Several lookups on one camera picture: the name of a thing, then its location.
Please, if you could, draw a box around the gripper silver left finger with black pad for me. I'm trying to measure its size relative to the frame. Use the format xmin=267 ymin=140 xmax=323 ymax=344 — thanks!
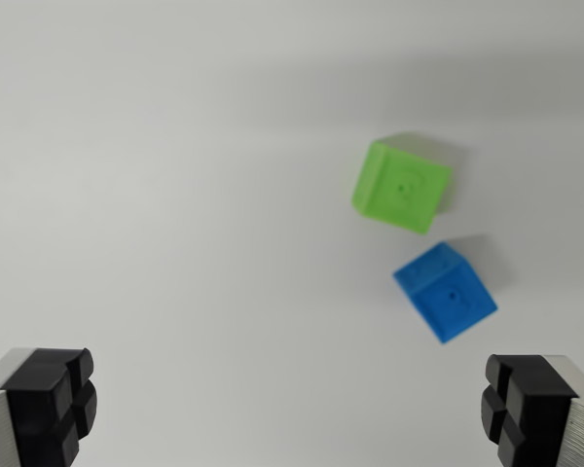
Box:
xmin=0 ymin=346 xmax=98 ymax=467

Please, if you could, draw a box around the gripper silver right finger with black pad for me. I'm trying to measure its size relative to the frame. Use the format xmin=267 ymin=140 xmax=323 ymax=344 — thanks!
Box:
xmin=479 ymin=353 xmax=584 ymax=467

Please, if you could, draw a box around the blue plastic cube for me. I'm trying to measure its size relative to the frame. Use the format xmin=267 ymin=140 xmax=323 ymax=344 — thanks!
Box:
xmin=392 ymin=242 xmax=499 ymax=345

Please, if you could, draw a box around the green plastic cube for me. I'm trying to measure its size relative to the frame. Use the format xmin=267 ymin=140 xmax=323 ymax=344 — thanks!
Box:
xmin=350 ymin=138 xmax=454 ymax=237

